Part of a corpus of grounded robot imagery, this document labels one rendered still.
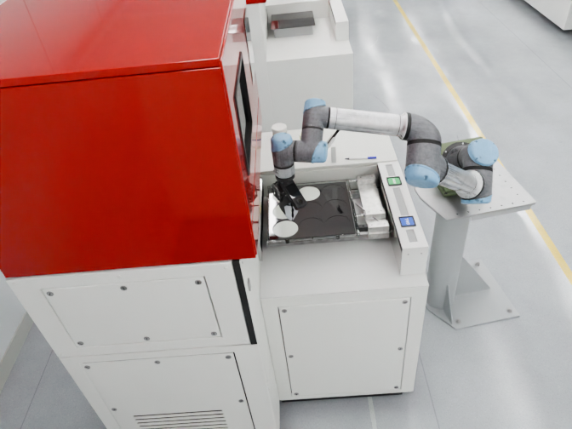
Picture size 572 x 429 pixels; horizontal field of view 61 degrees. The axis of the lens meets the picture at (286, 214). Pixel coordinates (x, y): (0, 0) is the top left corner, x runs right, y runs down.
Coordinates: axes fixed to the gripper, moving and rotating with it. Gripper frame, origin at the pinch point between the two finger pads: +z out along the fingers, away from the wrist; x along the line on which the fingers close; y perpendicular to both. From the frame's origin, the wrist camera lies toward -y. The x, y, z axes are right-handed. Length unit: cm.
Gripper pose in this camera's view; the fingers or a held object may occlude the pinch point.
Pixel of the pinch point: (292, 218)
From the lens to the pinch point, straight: 186.3
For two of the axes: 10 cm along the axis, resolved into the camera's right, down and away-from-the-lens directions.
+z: 0.9, 7.6, 6.4
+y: -5.0, -5.2, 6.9
